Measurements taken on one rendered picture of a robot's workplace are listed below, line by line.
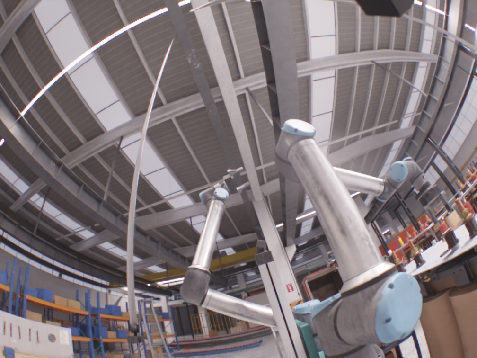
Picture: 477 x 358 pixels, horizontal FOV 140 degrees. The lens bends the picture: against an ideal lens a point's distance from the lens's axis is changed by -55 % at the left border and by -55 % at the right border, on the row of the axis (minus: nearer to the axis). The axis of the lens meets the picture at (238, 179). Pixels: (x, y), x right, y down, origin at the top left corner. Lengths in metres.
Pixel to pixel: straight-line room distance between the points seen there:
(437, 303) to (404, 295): 1.19
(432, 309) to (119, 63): 10.19
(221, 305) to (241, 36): 8.69
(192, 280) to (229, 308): 0.26
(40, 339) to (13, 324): 0.55
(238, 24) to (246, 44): 1.00
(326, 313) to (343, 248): 0.21
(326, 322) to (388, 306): 0.22
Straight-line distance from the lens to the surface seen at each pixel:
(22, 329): 4.03
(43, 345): 4.20
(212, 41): 6.90
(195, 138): 10.63
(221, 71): 7.20
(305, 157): 0.60
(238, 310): 1.07
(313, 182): 0.55
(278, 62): 3.63
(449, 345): 1.82
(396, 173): 0.99
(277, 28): 3.50
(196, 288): 0.92
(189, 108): 8.34
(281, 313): 0.70
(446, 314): 1.69
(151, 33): 8.65
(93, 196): 6.62
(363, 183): 0.93
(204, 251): 0.97
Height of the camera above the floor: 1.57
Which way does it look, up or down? 39 degrees up
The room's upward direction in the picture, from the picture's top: 18 degrees counter-clockwise
